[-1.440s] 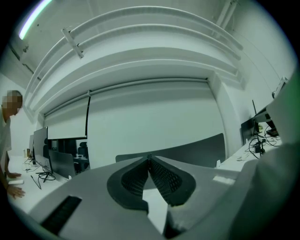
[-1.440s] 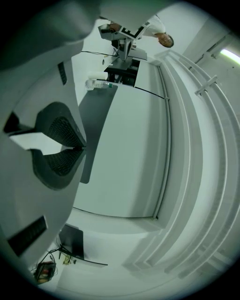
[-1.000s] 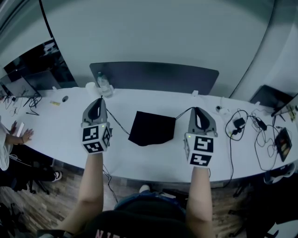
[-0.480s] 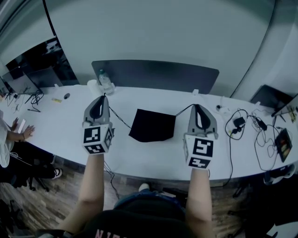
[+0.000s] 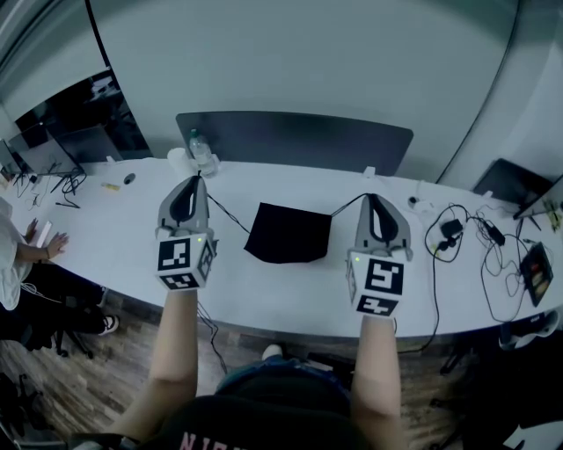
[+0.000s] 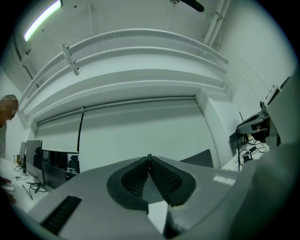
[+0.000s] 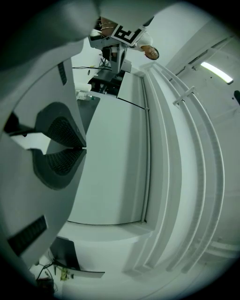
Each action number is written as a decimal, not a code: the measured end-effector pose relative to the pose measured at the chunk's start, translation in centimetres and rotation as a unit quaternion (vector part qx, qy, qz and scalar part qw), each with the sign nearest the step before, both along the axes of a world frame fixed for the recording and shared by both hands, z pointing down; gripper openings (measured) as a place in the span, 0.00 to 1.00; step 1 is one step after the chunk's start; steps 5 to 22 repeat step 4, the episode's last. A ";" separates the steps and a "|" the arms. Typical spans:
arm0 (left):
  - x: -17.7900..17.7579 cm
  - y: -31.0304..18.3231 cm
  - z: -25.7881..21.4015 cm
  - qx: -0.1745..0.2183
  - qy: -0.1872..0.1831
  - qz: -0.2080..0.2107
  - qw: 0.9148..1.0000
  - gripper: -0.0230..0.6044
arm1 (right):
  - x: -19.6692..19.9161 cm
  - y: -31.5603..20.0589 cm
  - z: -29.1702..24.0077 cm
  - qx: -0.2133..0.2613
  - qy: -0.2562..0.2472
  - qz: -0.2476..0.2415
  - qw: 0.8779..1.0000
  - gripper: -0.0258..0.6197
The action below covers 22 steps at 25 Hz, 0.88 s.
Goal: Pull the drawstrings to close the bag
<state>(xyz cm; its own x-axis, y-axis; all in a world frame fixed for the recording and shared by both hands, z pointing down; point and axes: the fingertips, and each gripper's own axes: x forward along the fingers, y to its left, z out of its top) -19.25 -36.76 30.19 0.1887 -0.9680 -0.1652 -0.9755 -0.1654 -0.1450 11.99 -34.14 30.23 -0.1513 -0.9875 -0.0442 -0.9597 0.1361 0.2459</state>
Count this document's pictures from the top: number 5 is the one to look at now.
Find clear plastic water bottle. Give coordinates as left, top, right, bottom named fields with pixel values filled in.
left=188, top=128, right=219, bottom=179

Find person's black shirt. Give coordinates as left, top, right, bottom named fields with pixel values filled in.
left=149, top=375, right=366, bottom=450

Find white office chair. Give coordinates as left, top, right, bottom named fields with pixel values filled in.
left=499, top=309, right=560, bottom=352

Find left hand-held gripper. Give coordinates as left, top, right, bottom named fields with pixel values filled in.
left=154, top=175, right=219, bottom=291

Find long black hanging cable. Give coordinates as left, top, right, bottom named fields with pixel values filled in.
left=395, top=252, right=441, bottom=355

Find tangled black cables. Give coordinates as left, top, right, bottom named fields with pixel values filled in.
left=424, top=202, right=549, bottom=324
left=12, top=162, right=87, bottom=210

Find thin black cable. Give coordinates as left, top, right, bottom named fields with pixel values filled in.
left=196, top=301, right=229, bottom=374

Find person's blue jeans legs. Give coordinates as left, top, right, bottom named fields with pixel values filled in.
left=215, top=354, right=353, bottom=396

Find person's left forearm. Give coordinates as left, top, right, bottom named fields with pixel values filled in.
left=109, top=287, right=200, bottom=443

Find black monitor with splayed stand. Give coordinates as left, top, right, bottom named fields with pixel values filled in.
left=512, top=175, right=563, bottom=221
left=8, top=127, right=87, bottom=177

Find small yellow green items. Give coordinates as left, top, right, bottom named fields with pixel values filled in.
left=543, top=200, right=563, bottom=230

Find grey computer monitor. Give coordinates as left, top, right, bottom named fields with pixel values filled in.
left=0, top=139, right=23, bottom=177

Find black cloth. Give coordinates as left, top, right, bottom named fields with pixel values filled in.
left=197, top=170, right=373, bottom=265

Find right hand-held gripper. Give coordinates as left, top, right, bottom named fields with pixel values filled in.
left=346, top=193, right=414, bottom=318

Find dark glass window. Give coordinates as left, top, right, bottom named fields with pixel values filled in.
left=12, top=69, right=153, bottom=162

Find white charger plug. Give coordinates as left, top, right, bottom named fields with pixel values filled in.
left=406, top=195, right=435, bottom=215

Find long black power brick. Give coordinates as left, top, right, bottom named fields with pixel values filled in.
left=481, top=219, right=507, bottom=246

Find white roller blind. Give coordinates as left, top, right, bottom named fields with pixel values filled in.
left=87, top=0, right=520, bottom=185

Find black tray with tools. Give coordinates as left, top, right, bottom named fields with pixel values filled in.
left=519, top=241, right=554, bottom=308

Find person's right forearm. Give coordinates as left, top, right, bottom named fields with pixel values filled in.
left=349, top=314, right=409, bottom=450

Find long dark desk divider panel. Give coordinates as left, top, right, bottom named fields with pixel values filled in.
left=175, top=111, right=414, bottom=177

